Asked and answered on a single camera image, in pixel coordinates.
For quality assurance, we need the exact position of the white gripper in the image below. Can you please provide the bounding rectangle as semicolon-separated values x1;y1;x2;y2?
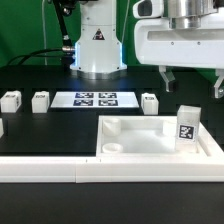
133;0;224;98

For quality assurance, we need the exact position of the white square table top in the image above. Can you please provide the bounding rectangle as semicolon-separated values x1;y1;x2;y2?
95;114;224;158

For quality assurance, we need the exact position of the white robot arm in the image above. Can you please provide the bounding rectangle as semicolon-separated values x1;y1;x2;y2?
70;0;224;98

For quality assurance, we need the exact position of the white sheet with AprilTags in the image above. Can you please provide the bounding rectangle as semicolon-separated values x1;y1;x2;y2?
51;92;139;108

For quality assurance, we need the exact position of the white part at left edge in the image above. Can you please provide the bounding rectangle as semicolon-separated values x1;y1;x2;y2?
0;118;4;138

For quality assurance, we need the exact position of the white U-shaped obstacle fence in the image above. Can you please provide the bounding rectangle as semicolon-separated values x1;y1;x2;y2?
0;118;224;184

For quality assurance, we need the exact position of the black cable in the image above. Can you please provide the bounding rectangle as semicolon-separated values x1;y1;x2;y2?
5;48;76;67

